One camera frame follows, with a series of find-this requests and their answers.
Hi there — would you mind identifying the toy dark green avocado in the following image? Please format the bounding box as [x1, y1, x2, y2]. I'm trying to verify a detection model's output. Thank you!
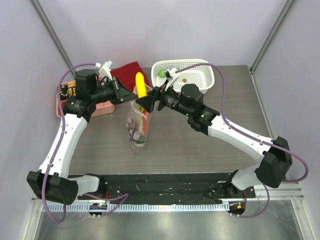
[135, 136, 146, 145]

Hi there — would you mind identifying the toy orange carrot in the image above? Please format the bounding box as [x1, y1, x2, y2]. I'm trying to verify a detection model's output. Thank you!
[142, 115, 149, 135]

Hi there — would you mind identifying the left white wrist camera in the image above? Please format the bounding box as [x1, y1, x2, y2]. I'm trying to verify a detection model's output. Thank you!
[95, 60, 114, 80]

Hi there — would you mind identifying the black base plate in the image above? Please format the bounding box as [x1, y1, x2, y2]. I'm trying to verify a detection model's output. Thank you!
[79, 173, 256, 205]

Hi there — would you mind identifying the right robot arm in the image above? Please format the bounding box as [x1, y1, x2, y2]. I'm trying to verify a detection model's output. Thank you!
[136, 84, 293, 198]

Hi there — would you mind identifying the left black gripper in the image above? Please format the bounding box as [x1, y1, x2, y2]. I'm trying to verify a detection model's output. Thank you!
[90, 75, 138, 106]

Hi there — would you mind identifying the white perforated plastic basket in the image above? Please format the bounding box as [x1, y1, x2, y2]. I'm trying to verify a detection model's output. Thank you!
[151, 58, 215, 94]

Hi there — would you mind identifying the clear zip top bag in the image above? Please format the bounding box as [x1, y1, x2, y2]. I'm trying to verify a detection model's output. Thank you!
[125, 83, 154, 156]

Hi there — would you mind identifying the toy yellow banana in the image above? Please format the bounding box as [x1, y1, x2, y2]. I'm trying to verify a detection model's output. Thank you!
[135, 72, 148, 98]

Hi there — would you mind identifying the pink compartment tray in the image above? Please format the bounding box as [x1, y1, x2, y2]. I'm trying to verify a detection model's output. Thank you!
[60, 82, 115, 117]

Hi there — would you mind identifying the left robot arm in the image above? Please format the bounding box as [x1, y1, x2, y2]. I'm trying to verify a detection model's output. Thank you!
[26, 69, 138, 205]

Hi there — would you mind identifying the toy celery leek stalk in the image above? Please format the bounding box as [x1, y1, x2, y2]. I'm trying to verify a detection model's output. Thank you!
[127, 104, 148, 150]

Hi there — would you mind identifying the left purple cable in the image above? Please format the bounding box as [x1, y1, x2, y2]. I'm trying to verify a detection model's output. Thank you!
[41, 62, 130, 223]

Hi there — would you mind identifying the toy green cucumber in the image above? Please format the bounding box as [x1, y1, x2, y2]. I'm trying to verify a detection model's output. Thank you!
[157, 67, 179, 78]

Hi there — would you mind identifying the red folded cloth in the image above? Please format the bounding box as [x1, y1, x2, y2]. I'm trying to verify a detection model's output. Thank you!
[111, 61, 152, 91]

